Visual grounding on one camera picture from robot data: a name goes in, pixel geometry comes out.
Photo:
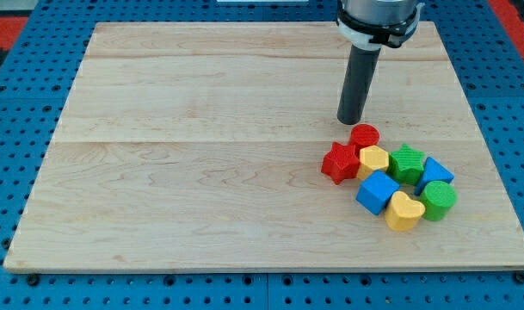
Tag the yellow heart block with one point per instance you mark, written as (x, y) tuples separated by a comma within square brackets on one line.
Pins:
[(403, 213)]

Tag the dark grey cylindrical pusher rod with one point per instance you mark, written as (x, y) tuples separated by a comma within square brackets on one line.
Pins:
[(357, 81)]

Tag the light wooden board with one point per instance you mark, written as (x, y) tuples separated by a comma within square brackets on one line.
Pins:
[(196, 147)]

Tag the red star block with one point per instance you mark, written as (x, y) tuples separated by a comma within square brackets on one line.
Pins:
[(341, 163)]

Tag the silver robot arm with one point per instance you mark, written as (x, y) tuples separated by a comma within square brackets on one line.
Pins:
[(372, 24)]

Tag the yellow hexagon block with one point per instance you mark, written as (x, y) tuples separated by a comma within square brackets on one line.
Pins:
[(372, 158)]

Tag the green cylinder block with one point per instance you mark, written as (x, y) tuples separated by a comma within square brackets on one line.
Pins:
[(438, 198)]

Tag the blue triangle block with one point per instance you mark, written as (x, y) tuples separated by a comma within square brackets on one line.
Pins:
[(433, 171)]

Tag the red cylinder block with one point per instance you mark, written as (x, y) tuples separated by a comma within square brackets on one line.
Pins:
[(362, 136)]

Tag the green star block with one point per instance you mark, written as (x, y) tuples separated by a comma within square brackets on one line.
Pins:
[(406, 165)]

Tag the blue cube block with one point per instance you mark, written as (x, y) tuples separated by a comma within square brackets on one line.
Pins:
[(375, 192)]

